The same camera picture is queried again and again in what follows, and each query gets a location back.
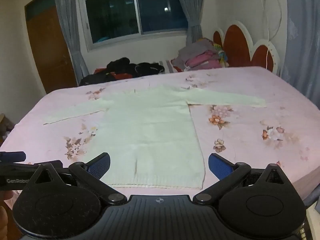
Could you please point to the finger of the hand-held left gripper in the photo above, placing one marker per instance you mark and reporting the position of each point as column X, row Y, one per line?
column 12, row 156
column 53, row 163

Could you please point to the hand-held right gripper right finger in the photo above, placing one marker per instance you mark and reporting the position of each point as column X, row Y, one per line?
column 220, row 167

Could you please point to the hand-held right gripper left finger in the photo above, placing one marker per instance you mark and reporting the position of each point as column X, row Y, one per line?
column 99, row 166

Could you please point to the white knitted sweater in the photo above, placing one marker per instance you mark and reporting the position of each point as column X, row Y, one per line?
column 150, row 130

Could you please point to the pile of black clothes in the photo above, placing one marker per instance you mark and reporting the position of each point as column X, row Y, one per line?
column 120, row 63

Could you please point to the pink folded clothes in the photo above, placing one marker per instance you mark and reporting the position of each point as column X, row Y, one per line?
column 203, row 60

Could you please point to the grey folded clothes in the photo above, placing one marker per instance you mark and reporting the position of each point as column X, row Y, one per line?
column 197, row 48

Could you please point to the person's left hand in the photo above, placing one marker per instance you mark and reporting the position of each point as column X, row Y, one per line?
column 3, row 217

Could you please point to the pink floral bed sheet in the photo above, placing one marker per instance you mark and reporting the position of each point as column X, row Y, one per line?
column 250, row 92

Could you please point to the red cloth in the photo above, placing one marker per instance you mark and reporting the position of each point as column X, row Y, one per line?
column 117, row 76

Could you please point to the brown wooden door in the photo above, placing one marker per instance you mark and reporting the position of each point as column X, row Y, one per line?
column 50, row 55

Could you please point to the colourful patterned cloth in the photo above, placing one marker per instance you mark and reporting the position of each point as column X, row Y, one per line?
column 223, row 55

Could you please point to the striped cloth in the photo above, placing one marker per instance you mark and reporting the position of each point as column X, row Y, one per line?
column 166, row 66

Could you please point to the red and white headboard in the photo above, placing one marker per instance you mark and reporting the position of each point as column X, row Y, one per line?
column 237, row 47

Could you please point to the grey-blue curtain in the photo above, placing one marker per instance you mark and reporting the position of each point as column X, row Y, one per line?
column 70, row 30
column 192, row 5

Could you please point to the pale blue patterned curtain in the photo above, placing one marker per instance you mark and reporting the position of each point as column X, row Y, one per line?
column 300, row 42

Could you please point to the window with white frame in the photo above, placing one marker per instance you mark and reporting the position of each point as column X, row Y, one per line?
column 112, row 17

